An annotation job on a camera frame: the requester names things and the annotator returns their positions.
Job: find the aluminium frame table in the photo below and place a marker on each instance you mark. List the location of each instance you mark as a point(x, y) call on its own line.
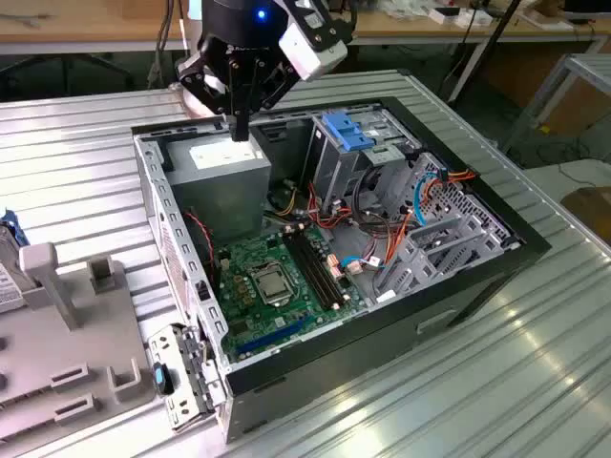
point(538, 101)

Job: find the black monitor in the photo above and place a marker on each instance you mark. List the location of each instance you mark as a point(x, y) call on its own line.
point(587, 9)

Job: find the grey slot bracket retainer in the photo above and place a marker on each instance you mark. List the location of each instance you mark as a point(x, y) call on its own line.
point(164, 343)

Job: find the silver CPU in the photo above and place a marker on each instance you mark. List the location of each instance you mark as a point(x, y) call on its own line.
point(272, 286)

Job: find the grey metal disk bay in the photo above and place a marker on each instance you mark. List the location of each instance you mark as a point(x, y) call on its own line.
point(458, 205)

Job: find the brown cardboard box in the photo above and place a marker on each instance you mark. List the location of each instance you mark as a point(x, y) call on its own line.
point(592, 210)

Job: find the small white box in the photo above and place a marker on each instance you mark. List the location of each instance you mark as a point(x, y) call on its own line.
point(444, 16)

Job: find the black case fan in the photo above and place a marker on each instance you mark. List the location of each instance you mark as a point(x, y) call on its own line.
point(207, 257)

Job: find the grey parts rack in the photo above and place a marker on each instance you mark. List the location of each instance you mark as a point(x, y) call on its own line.
point(71, 334)

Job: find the black open PC case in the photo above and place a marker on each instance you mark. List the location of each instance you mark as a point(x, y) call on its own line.
point(372, 339)

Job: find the white paper label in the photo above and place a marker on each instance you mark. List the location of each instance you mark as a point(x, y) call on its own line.
point(386, 297)

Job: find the blue plastic drive latch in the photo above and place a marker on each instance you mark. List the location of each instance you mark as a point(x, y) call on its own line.
point(355, 140)

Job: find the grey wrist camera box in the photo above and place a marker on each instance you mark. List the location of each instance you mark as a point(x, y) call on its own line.
point(310, 52)

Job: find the grey power supply unit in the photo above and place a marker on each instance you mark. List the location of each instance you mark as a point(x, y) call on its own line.
point(224, 200)

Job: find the grey metal drive cage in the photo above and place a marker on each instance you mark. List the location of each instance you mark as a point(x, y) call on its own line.
point(329, 167)

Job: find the blue expansion slot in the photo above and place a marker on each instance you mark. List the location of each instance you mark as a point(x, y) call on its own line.
point(272, 336)

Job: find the black office chair base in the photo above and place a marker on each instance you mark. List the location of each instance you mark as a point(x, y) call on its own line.
point(102, 64)

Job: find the black RAM slot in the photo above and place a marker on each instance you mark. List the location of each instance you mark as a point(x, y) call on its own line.
point(317, 268)
point(323, 266)
point(305, 271)
point(311, 270)

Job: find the wooden desk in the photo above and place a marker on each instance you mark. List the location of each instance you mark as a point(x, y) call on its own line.
point(406, 28)
point(95, 24)

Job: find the black blue retainer latch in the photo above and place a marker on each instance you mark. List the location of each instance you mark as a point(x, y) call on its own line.
point(161, 379)

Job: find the hard disk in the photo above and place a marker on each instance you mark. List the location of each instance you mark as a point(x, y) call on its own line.
point(7, 286)

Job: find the green motherboard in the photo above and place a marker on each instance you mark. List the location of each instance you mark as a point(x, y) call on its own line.
point(286, 326)

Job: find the metal CPU socket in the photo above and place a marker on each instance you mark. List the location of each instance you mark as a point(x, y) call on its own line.
point(253, 279)

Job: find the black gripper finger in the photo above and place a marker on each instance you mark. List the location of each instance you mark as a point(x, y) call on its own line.
point(279, 81)
point(195, 71)

